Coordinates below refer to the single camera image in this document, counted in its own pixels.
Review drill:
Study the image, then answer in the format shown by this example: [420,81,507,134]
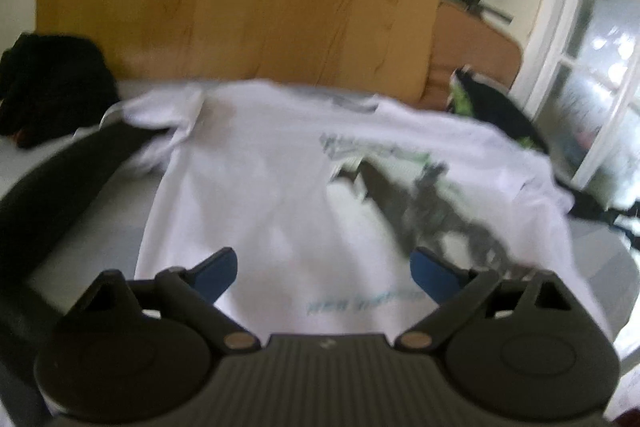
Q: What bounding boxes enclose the dark fabric band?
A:
[0,124,162,427]

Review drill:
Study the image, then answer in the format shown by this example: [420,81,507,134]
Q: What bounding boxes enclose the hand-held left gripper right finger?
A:
[395,247,576,352]

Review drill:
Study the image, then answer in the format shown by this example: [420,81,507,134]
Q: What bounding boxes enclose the grey striped bed sheet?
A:
[0,77,640,427]

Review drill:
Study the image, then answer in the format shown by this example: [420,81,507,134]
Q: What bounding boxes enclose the white framed glass door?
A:
[510,0,640,218]

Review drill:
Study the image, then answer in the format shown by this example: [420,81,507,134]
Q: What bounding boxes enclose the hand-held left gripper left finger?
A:
[75,247,262,352]

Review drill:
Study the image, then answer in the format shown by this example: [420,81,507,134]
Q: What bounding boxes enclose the black garment with green print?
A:
[447,66,640,253]

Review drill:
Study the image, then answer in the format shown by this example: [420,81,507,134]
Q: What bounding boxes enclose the small brown board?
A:
[422,0,524,112]

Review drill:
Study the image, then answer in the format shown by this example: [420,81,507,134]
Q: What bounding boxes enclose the white printed t-shirt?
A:
[102,79,621,344]

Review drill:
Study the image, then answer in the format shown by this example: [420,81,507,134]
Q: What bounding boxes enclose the black cloth pile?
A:
[0,33,121,151]

